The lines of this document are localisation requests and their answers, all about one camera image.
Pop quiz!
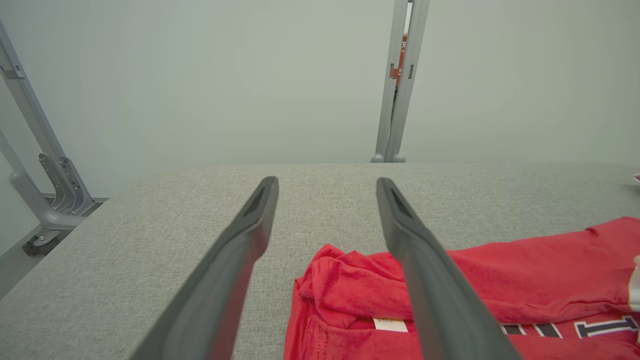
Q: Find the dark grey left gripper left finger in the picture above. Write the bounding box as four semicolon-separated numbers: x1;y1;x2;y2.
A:
129;175;280;360

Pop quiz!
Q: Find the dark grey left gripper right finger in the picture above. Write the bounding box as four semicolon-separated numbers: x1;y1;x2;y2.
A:
376;177;522;360

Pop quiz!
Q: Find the plain red jersey garment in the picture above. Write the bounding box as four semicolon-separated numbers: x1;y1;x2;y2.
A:
283;216;640;360

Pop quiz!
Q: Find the red printed sign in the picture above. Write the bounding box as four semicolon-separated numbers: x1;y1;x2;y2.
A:
391;32;408;88

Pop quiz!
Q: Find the grey partition post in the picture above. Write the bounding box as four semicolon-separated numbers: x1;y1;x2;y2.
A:
370;0;431;164

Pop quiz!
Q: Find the grey metal frame bracket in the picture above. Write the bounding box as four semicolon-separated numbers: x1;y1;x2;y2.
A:
0;20;108;258

